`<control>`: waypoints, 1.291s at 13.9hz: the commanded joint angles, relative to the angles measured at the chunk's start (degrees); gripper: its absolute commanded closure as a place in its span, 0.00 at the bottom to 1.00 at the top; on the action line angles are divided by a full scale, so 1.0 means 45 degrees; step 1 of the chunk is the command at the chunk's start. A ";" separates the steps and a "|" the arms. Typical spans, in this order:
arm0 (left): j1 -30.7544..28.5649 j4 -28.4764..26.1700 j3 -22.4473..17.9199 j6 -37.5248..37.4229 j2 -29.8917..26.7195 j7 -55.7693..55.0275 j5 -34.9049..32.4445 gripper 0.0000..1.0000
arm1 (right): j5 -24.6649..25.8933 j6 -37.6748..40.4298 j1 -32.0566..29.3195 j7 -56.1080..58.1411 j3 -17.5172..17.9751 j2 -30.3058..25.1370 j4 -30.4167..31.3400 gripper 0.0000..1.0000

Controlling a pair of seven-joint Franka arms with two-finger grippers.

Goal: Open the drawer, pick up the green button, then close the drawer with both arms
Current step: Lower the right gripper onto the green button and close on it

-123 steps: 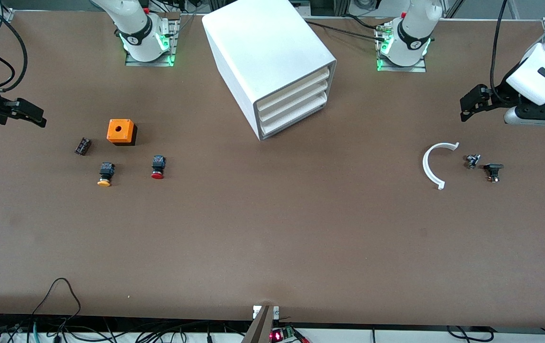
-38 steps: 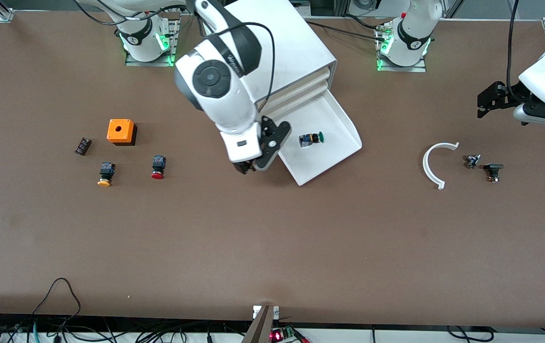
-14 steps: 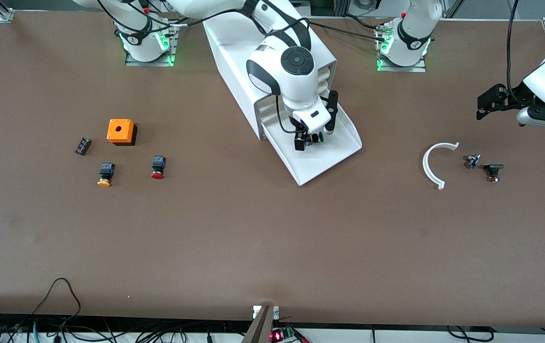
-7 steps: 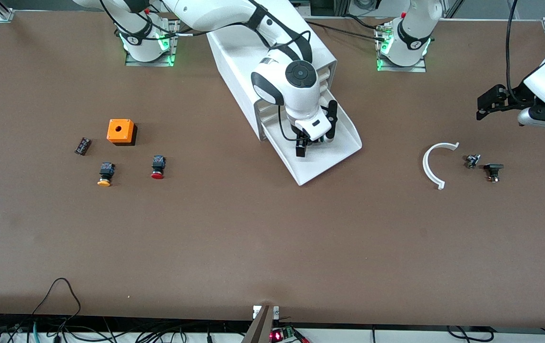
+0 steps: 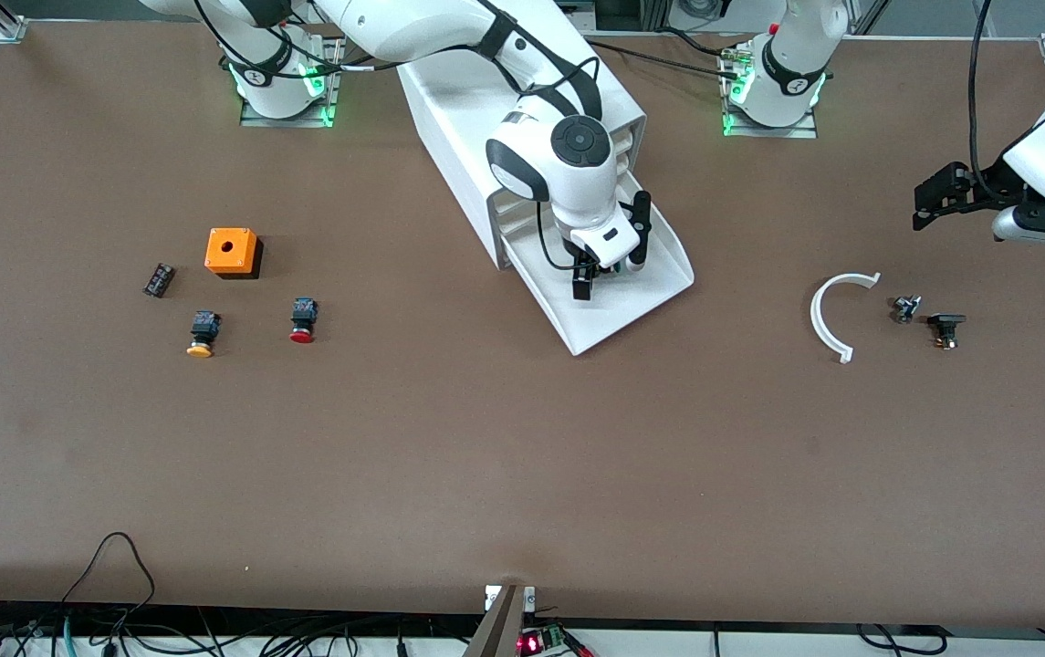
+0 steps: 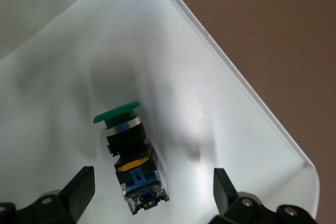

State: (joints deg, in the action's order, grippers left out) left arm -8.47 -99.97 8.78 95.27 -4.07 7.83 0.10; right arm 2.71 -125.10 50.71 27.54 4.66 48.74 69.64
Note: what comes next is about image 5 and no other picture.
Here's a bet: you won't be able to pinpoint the white lowest drawer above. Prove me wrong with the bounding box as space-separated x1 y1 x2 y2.
498 173 696 357

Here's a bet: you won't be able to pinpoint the white drawer cabinet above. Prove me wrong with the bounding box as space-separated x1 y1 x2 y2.
397 50 647 271

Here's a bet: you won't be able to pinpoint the red push button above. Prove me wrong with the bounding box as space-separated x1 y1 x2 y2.
289 297 319 345

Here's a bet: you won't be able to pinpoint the orange button box with hole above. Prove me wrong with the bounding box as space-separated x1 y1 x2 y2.
204 228 265 280

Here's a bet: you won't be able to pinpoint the yellow push button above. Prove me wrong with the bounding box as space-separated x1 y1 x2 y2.
186 310 222 359

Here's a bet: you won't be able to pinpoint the white curved plastic arc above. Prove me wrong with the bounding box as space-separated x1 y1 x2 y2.
810 272 882 365

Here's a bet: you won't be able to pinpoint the circuit board with red light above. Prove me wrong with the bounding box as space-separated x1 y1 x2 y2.
517 623 570 656

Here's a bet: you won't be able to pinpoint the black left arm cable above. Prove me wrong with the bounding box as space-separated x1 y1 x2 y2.
968 0 999 198

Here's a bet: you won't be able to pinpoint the black flat-head switch component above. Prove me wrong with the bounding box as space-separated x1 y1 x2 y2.
928 313 967 351

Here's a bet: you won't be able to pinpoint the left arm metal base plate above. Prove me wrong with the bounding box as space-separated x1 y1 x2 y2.
721 46 820 140

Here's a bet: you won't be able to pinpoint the black cable on table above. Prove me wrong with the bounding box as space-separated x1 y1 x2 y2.
590 38 747 76

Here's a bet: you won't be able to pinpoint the brown camera mount post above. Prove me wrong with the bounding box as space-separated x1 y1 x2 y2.
463 584 526 657

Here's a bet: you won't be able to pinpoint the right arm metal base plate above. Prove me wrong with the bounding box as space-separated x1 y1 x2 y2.
239 36 342 129

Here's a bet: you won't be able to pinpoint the black cables under table edge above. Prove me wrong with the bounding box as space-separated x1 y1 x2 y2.
855 623 943 656

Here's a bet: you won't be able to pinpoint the black looped cable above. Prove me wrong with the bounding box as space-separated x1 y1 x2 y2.
59 532 158 608

